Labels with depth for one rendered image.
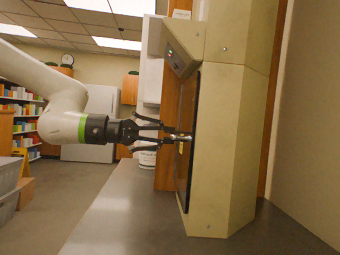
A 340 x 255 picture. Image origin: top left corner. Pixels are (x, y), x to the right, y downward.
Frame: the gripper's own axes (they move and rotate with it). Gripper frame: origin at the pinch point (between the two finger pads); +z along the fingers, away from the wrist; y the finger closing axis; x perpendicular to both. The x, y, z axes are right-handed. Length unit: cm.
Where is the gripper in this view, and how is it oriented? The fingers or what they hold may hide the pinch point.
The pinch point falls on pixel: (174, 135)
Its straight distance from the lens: 73.1
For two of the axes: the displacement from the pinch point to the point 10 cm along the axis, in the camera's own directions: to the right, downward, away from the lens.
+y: 0.9, -10.0, -0.5
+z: 9.9, 0.8, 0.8
